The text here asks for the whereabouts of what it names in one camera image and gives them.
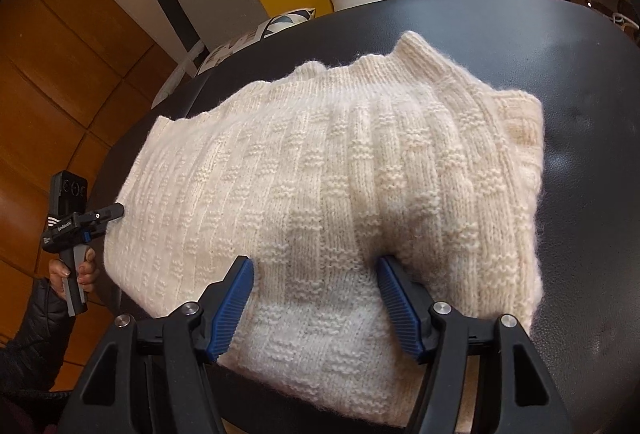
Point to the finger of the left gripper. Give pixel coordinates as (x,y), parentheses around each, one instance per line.
(109,213)

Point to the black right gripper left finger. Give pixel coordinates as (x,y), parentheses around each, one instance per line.
(150,376)

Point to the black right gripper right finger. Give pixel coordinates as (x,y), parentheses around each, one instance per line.
(515,391)

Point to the cream knitted sweater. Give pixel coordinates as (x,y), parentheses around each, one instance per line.
(313,177)

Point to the black jacket forearm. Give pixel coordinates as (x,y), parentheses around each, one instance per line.
(31,362)

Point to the person's left hand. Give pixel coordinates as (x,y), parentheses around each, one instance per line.
(87,274)

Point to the blue triangle pattern cushion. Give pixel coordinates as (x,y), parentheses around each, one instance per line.
(263,31)

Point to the black camera box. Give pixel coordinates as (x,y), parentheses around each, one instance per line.
(68,194)

